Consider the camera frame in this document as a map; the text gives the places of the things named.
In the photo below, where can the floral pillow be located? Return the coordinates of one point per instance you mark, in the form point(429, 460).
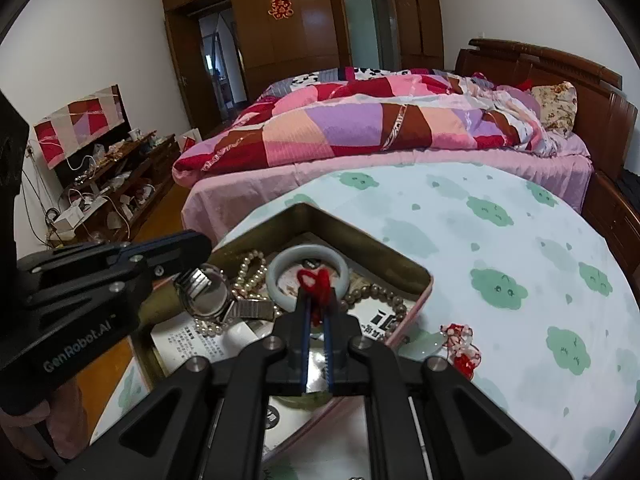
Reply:
point(555, 105)

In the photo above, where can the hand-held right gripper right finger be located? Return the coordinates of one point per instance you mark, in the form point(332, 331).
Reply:
point(328, 350)

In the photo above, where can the wooden bed headboard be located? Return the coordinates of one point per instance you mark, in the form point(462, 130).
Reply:
point(600, 90)

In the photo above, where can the wooden television cabinet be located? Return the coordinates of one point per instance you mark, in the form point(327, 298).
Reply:
point(150, 170)

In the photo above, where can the red paper wall decoration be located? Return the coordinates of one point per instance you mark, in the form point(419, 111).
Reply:
point(280, 8)

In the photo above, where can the silver wristwatch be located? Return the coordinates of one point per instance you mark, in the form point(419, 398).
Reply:
point(212, 295)

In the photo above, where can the brown wooden wardrobe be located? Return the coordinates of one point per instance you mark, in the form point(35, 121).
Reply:
point(260, 40)

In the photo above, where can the small white box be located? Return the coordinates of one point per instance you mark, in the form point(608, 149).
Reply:
point(67, 220)

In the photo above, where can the rectangular metal tin box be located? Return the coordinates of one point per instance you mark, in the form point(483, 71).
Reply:
point(350, 240)

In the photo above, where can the covered television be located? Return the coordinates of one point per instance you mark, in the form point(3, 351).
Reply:
point(75, 125)

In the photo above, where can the black television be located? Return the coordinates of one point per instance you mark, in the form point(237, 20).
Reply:
point(75, 162)

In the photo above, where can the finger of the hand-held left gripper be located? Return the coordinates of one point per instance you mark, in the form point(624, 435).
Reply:
point(175, 260)
point(150, 242)

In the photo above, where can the patchwork quilt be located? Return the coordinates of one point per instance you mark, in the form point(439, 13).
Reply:
point(350, 130)

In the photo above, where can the pale jade bangle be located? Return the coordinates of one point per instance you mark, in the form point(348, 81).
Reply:
point(280, 260)

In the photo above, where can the wooden nightstand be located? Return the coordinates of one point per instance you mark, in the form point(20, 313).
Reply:
point(615, 215)

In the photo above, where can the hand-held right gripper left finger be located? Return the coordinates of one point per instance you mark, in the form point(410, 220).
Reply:
point(301, 340)

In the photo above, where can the red and white paper bag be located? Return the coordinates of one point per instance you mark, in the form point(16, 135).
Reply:
point(189, 141)

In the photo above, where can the bed with pink sheet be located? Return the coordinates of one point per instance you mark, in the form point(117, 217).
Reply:
point(250, 190)

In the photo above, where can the jade pendant red white tassel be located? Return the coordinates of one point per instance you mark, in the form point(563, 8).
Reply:
point(457, 337)

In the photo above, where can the dark clothes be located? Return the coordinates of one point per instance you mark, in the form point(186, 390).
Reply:
point(631, 180)

